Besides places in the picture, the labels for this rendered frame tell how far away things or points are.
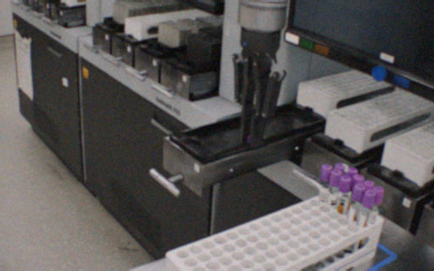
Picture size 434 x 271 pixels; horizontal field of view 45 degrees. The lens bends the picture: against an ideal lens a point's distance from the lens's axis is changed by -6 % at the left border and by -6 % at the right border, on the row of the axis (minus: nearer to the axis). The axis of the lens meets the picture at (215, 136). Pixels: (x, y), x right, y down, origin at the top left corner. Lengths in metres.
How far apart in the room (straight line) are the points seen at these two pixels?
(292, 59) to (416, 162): 0.42
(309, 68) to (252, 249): 0.73
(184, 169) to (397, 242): 0.44
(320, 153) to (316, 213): 0.36
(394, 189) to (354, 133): 0.15
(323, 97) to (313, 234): 0.55
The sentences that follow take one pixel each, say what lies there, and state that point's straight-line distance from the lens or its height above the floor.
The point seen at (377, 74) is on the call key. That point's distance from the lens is 1.05.
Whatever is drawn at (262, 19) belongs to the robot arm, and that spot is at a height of 1.07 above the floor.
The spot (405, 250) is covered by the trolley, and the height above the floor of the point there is 0.82.
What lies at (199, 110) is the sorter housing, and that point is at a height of 0.73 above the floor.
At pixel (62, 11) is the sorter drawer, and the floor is 0.80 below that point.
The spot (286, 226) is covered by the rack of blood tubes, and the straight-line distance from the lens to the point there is 0.74.
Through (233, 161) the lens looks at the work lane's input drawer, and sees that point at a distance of 1.05.
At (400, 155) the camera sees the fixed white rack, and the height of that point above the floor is 0.85.
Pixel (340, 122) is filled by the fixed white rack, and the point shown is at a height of 0.86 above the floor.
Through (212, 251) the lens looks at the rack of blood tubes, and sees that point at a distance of 0.68.
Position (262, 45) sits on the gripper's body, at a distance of 0.98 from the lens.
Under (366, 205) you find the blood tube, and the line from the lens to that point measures 0.73.
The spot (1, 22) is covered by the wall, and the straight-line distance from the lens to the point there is 4.55.
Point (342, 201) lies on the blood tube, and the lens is 0.76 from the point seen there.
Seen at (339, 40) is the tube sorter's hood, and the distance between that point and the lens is 1.13.
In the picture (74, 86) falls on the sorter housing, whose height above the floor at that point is 0.52.
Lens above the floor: 1.30
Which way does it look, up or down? 26 degrees down
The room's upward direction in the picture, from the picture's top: 4 degrees clockwise
